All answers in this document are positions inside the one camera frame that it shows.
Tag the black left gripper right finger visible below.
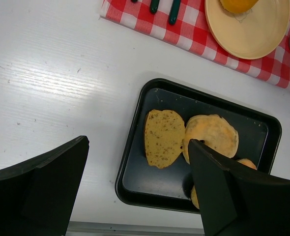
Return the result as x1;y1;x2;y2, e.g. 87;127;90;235
188;139;290;236

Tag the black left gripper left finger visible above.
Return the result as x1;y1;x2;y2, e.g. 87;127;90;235
0;136;89;236

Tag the orange glazed donut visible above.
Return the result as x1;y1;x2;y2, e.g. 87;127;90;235
220;0;258;14

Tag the flat seeded bread slice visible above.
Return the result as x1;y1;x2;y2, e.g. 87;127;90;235
144;109;185;169

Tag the small round bun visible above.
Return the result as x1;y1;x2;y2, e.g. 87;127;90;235
237;158;257;170

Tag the small tan muffin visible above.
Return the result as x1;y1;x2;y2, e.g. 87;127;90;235
190;186;200;209

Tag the large pale bagel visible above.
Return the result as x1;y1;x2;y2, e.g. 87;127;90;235
182;114;239;163

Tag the black baking tray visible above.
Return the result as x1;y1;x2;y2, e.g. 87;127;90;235
115;78;282;214

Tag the beige round plate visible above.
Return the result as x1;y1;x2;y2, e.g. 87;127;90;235
204;0;290;59

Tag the red checkered cloth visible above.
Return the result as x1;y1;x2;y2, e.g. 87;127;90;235
100;0;290;90

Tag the aluminium front rail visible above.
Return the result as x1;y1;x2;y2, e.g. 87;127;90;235
66;221;204;236

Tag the gold spoon black handle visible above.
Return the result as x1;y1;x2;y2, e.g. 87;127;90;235
169;0;181;25

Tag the gold fork black handle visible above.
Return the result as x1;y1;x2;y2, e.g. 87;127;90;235
149;0;160;14

